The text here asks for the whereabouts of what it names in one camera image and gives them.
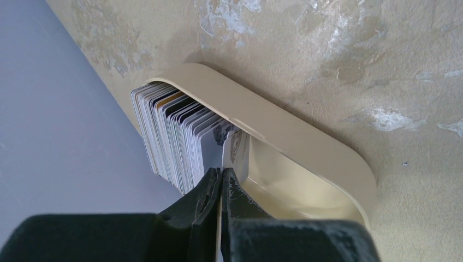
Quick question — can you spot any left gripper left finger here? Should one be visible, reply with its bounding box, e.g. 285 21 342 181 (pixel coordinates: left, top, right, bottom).
1 168 222 261

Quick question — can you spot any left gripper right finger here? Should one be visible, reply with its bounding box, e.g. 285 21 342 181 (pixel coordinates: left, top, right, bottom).
221 168 380 261

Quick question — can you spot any stack of credit cards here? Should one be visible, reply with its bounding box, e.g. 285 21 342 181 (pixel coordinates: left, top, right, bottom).
130 81 239 194

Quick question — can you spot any gold oval metal tray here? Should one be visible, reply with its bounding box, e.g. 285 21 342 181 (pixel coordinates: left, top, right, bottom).
141 63 377 228

